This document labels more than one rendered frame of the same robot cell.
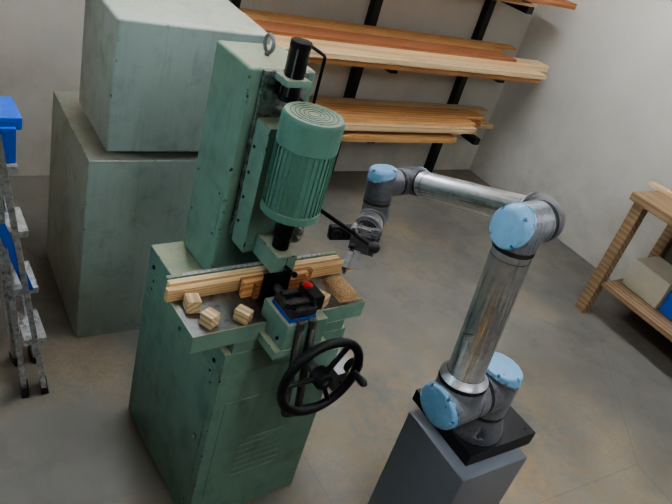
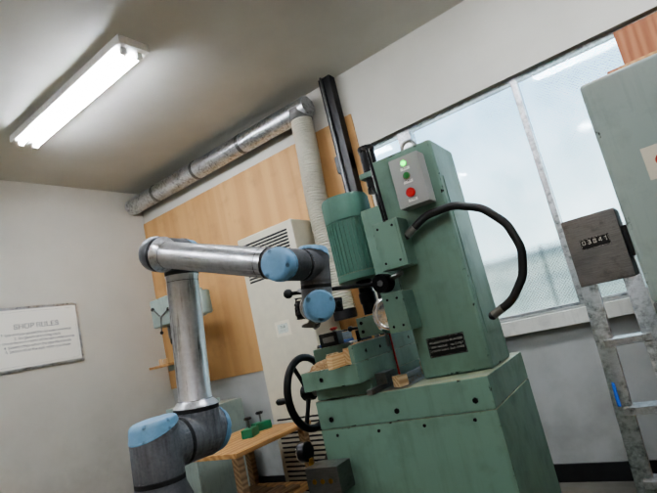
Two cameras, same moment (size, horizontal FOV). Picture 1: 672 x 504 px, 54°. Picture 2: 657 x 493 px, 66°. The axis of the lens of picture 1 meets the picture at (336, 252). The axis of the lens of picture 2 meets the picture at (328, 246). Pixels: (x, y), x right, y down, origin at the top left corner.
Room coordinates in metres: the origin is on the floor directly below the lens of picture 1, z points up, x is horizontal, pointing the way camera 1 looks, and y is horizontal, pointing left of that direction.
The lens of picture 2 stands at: (3.40, -0.42, 1.00)
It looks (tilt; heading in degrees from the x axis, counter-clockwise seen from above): 10 degrees up; 164
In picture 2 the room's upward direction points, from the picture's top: 13 degrees counter-clockwise
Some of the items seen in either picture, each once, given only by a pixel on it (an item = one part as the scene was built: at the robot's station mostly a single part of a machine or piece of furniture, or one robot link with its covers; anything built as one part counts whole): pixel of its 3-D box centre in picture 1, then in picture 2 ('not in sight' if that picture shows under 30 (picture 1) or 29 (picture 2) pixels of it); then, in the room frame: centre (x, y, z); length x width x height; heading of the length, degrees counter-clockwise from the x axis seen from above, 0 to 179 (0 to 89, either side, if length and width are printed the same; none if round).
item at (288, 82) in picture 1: (294, 70); (372, 168); (1.79, 0.26, 1.53); 0.08 x 0.08 x 0.17; 44
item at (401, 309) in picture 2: not in sight; (401, 311); (1.93, 0.18, 1.02); 0.09 x 0.07 x 0.12; 134
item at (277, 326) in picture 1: (293, 319); (339, 356); (1.52, 0.06, 0.91); 0.15 x 0.14 x 0.09; 134
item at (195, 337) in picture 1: (275, 313); (362, 364); (1.59, 0.12, 0.87); 0.61 x 0.30 x 0.06; 134
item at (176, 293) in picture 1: (270, 278); (380, 346); (1.68, 0.17, 0.92); 0.68 x 0.02 x 0.04; 134
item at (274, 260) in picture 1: (274, 255); (379, 325); (1.70, 0.18, 0.99); 0.14 x 0.07 x 0.09; 44
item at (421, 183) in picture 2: not in sight; (412, 181); (2.02, 0.28, 1.40); 0.10 x 0.06 x 0.16; 44
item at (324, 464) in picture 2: (335, 369); (328, 476); (1.77, -0.12, 0.58); 0.12 x 0.08 x 0.08; 44
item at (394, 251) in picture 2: not in sight; (394, 245); (1.95, 0.20, 1.22); 0.09 x 0.08 x 0.15; 44
